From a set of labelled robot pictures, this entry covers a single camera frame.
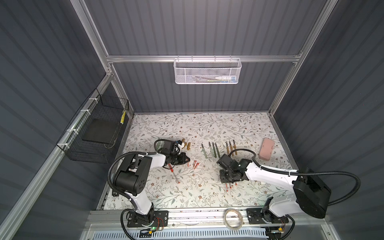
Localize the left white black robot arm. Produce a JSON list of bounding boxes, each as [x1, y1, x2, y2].
[[107, 139, 190, 225]]

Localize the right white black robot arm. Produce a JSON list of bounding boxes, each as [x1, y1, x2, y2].
[[217, 154, 361, 224]]

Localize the floral patterned table mat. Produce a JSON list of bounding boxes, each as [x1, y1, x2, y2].
[[124, 113, 293, 209]]

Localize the clear tape roll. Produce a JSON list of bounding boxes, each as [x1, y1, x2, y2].
[[223, 209, 244, 231]]

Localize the pink eraser block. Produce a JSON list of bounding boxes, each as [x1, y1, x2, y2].
[[259, 138, 275, 161]]

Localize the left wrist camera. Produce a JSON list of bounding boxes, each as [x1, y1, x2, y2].
[[175, 140, 182, 151]]

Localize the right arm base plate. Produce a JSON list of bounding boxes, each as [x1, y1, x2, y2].
[[246, 208, 289, 225]]

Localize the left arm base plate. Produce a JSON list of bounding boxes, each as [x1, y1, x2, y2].
[[126, 211, 169, 228]]

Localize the black wire basket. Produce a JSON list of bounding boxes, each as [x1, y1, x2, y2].
[[57, 91, 130, 164]]

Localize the white wire mesh basket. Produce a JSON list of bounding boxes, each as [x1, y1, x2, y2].
[[173, 57, 242, 85]]

